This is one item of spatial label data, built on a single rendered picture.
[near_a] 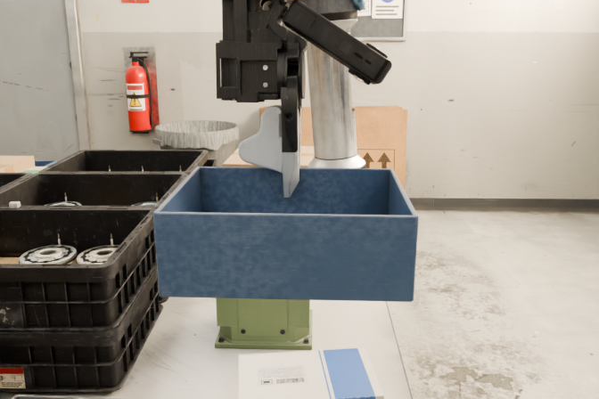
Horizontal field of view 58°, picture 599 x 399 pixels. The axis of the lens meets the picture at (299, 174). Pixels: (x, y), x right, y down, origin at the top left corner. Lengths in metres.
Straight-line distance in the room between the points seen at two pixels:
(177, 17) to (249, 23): 3.55
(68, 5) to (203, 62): 1.01
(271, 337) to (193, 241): 0.65
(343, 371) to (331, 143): 0.42
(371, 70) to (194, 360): 0.69
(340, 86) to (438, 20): 3.07
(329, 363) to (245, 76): 0.50
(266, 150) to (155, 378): 0.59
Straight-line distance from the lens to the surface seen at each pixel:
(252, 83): 0.52
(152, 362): 1.06
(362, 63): 0.52
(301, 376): 0.83
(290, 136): 0.51
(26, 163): 1.90
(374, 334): 1.12
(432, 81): 4.06
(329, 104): 1.02
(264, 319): 1.03
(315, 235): 0.41
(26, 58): 4.46
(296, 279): 0.42
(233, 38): 0.55
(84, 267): 0.89
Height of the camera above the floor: 1.26
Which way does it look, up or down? 14 degrees down
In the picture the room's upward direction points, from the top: straight up
